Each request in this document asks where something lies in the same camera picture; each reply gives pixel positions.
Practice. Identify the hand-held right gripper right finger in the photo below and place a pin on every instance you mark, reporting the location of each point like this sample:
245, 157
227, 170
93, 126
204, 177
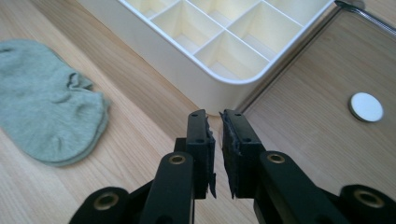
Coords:
241, 149

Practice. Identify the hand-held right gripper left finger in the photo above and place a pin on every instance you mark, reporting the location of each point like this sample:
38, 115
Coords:
200, 149

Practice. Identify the white divided storage box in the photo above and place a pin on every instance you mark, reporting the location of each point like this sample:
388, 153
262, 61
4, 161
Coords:
174, 62

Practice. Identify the light green sock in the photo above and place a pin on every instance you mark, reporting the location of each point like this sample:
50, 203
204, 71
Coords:
46, 102

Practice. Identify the clear plastic box lid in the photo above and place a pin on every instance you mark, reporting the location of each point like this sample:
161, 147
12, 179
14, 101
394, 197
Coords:
311, 77

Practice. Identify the round white disc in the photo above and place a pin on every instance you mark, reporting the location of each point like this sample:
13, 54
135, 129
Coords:
366, 107

